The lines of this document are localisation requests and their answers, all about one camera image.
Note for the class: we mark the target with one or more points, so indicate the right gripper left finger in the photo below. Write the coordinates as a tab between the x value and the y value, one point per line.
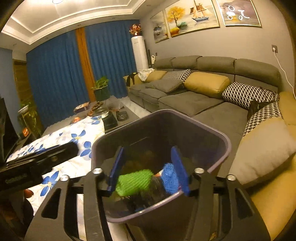
57	217

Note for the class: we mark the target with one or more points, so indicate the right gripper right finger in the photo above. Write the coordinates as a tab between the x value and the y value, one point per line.
223	210

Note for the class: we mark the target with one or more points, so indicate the green foam net sleeve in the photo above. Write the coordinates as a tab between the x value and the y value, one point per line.
133	183

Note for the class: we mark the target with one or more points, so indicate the blue foam net sleeve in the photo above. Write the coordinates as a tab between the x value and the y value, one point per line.
170	179

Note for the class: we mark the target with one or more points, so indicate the dark plastic trash bin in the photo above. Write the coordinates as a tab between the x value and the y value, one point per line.
147	144

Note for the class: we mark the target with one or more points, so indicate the black television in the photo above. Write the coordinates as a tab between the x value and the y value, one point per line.
9	137

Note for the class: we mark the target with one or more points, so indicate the orange glowing device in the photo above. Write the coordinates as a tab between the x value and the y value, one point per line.
25	132

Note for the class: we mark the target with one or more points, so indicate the plant on tv stand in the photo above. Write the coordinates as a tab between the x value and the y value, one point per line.
30	117

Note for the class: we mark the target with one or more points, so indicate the floral white blue tablecloth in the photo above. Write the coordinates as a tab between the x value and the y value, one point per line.
84	133

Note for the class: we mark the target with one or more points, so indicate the grey white near cushion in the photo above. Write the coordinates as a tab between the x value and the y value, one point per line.
263	153

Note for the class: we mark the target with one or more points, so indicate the yellow sofa armrest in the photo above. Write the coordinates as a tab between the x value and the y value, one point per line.
275	199

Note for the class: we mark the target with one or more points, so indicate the box on coffee table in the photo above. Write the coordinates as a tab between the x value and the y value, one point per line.
81	107

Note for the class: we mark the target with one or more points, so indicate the blue curtains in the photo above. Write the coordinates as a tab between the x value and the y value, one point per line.
56	74

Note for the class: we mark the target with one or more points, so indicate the houndstooth patterned cushion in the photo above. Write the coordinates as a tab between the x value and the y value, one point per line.
259	112

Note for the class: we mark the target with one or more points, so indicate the grey sectional sofa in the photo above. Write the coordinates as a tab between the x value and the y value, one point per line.
219	114

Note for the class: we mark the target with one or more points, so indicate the black white patterned cushion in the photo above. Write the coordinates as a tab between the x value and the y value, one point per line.
242	94

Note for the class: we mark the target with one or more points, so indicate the yellow cushion middle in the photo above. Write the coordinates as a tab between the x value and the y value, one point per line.
211	85

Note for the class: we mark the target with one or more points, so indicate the yellow cushion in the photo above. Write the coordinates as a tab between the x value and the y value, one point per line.
155	75
211	85

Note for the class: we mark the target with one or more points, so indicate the grey flat cushion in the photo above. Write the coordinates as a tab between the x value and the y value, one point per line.
165	85

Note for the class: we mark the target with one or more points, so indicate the potted green plant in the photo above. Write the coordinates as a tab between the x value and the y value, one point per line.
101	89

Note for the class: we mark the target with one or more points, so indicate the far patterned cushion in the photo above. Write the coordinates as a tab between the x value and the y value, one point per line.
181	75

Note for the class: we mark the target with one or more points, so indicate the far yellow cushion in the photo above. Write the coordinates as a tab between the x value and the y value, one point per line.
155	75

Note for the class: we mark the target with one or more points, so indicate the white cloth on sofa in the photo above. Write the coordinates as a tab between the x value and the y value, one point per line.
144	73

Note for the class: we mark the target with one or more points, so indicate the white standing air conditioner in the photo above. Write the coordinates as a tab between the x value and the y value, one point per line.
139	51

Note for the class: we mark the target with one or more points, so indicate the orange curtain strip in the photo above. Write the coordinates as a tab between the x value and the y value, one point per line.
85	62

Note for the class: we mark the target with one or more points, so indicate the small left painting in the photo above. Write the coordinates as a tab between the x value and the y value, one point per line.
159	27

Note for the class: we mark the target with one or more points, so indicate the sailboat tree painting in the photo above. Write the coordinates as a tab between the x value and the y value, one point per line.
187	16

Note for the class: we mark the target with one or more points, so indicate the golden flower ornament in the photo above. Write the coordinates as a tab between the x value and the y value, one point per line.
135	30

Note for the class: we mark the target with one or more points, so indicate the right framed painting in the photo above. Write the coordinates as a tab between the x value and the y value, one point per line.
239	13

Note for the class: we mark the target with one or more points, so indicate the wall socket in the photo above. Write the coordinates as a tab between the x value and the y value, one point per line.
275	48

